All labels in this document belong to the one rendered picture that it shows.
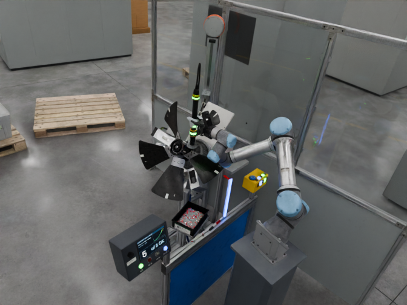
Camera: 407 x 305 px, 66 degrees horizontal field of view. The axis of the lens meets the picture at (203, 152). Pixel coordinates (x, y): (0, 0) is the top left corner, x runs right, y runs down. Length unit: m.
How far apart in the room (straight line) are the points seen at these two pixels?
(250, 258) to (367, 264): 1.17
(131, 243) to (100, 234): 1.77
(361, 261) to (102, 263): 2.10
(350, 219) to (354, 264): 0.39
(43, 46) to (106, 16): 1.43
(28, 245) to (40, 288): 0.49
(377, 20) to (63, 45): 6.34
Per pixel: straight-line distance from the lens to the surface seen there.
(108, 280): 2.93
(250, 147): 1.90
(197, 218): 2.17
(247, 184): 2.21
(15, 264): 3.24
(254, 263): 1.79
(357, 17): 7.80
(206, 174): 2.00
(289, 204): 1.58
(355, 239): 2.64
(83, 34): 7.43
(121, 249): 1.48
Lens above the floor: 2.39
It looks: 34 degrees down
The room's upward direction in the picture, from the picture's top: 6 degrees clockwise
